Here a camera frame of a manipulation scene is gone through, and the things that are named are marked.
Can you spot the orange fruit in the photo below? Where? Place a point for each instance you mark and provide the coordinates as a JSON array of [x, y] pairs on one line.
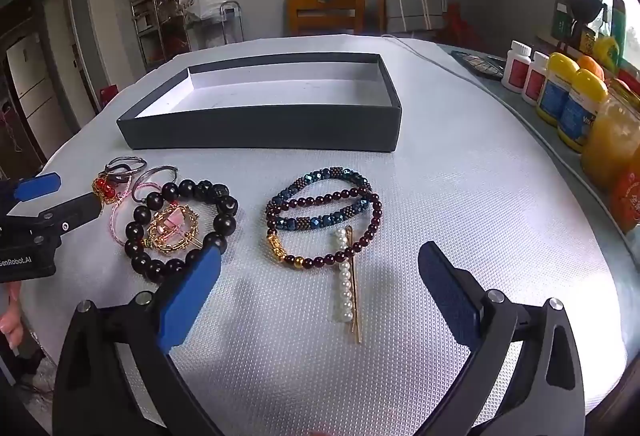
[[590, 66]]

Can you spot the person's left hand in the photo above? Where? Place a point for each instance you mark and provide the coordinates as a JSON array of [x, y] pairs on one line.
[[10, 323]]

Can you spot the dark dried flower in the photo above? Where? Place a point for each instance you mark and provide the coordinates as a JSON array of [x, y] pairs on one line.
[[587, 6]]

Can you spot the pearl hair pin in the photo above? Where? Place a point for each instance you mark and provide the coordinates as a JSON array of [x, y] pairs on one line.
[[344, 286]]

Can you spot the green box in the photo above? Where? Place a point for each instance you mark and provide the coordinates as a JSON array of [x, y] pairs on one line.
[[561, 21]]

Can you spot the white bottle red label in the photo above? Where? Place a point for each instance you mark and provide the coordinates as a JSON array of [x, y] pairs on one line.
[[535, 83], [515, 71]]

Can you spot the silver bangle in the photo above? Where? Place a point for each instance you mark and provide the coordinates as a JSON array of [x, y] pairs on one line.
[[150, 172]]

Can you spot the red bag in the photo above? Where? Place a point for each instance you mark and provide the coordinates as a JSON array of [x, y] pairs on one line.
[[457, 26]]

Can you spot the orange liquid jar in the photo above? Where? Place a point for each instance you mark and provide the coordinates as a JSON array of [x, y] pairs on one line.
[[610, 141]]

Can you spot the dark makeup palette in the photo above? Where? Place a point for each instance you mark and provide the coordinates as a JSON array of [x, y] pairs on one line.
[[477, 63]]

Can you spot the green bottle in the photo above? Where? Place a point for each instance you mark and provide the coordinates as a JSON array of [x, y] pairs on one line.
[[618, 26]]

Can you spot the grey plaid cloth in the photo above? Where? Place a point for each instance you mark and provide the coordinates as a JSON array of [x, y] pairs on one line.
[[412, 13]]

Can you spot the dark grey cardboard box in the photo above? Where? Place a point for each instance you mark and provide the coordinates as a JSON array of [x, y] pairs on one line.
[[250, 131]]

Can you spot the gold round hair clip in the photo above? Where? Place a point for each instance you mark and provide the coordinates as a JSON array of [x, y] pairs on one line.
[[159, 241]]

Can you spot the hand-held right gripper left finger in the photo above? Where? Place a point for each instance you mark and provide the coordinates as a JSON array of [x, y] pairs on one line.
[[192, 296]]

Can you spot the red box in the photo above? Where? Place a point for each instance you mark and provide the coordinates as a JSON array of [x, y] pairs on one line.
[[107, 97]]

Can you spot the yellow bottle blue label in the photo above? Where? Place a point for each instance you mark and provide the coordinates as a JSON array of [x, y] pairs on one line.
[[580, 116], [552, 91]]

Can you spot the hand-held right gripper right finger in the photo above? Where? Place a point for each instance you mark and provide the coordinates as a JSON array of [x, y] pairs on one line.
[[447, 296]]

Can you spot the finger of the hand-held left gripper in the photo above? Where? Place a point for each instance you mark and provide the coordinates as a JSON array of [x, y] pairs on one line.
[[75, 213], [37, 186]]

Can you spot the metal cart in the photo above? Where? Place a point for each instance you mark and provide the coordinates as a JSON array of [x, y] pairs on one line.
[[232, 26]]

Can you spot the metal shelf rack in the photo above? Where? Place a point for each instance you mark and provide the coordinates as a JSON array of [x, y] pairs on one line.
[[150, 26]]

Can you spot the white fridge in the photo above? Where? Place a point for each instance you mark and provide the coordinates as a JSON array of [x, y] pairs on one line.
[[32, 91]]

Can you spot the red jar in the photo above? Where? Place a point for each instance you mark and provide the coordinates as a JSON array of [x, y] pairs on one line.
[[627, 201]]

